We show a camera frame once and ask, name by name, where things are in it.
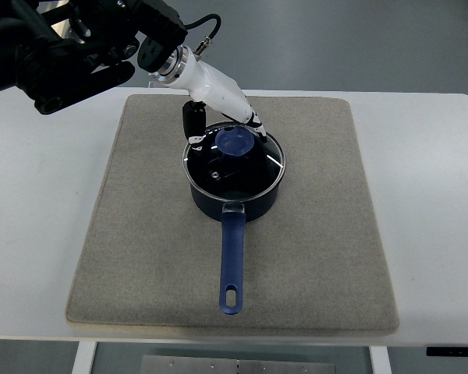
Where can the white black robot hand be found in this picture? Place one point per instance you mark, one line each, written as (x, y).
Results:
(221, 93)

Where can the glass lid blue knob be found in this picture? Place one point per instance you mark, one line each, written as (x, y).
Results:
(234, 162)

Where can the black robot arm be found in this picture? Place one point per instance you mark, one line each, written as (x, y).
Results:
(65, 55)

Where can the dark blue saucepan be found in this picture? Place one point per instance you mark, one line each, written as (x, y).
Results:
(233, 216)

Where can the grey felt mat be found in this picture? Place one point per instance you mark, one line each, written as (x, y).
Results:
(313, 264)

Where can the white left table leg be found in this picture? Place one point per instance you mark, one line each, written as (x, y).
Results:
(84, 358)

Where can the white table leg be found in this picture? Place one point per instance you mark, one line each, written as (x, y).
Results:
(380, 361)
(84, 358)

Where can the white right table leg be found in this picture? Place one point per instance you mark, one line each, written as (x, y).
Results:
(380, 361)

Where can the black table control panel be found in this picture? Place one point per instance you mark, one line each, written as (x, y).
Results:
(445, 351)

